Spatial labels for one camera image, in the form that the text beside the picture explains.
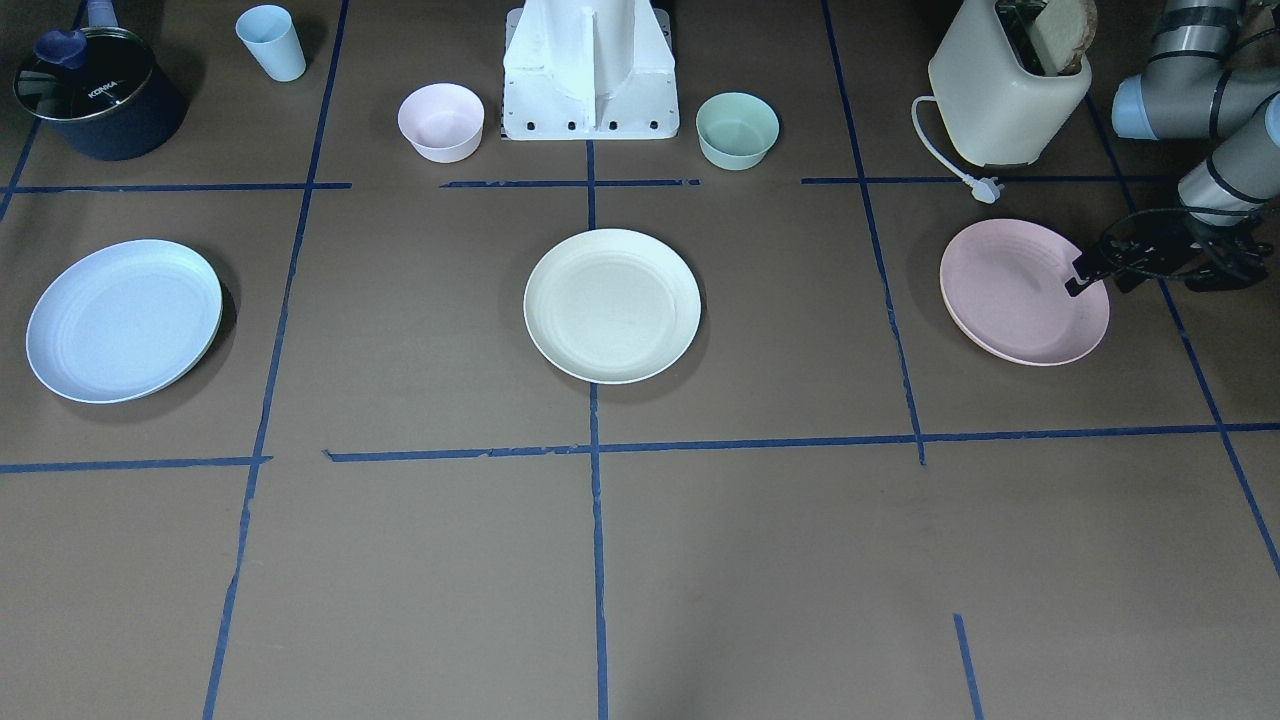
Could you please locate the green bowl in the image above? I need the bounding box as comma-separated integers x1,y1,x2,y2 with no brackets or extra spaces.
695,92,781,170

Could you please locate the pink plate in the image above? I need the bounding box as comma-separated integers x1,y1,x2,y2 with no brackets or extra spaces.
940,219,1110,366

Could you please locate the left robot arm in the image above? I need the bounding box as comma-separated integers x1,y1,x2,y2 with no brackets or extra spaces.
1065,1,1279,297

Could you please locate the white toaster power cord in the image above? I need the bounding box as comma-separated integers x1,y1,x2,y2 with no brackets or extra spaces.
911,95,1004,205

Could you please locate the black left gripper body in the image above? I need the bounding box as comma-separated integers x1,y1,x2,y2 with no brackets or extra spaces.
1151,222,1274,292

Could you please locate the blue plate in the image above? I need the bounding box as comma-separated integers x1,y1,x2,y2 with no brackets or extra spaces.
26,238,224,404

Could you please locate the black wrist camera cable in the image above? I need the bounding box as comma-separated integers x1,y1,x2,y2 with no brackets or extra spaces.
1098,29,1280,275

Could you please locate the dark blue pot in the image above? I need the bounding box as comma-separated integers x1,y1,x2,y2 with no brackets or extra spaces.
12,1,188,161

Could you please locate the bread slice in toaster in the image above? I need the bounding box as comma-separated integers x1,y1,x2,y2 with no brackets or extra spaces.
1028,0,1098,77

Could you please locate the pink bowl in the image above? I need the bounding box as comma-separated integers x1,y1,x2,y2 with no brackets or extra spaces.
397,83,486,164

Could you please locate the cream plate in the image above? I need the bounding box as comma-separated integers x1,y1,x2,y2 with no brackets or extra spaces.
524,228,703,386

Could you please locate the light blue cup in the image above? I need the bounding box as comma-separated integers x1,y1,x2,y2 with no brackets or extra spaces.
236,4,306,82

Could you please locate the cream toaster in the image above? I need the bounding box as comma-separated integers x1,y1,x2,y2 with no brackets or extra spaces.
928,1,1092,167

